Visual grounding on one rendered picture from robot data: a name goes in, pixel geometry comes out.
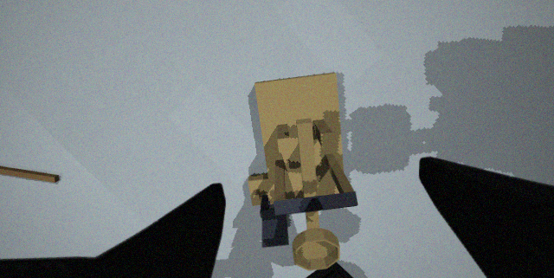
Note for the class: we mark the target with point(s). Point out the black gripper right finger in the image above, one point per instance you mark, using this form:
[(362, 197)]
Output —
[(505, 223)]

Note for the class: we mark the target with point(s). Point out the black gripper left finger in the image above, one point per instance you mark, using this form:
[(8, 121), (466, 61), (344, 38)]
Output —
[(181, 244)]

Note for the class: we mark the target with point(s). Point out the brown wooden rod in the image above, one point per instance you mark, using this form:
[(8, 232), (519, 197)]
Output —
[(29, 174)]

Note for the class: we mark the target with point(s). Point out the tan wooden catapult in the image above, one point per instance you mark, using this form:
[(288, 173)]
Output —
[(300, 127)]

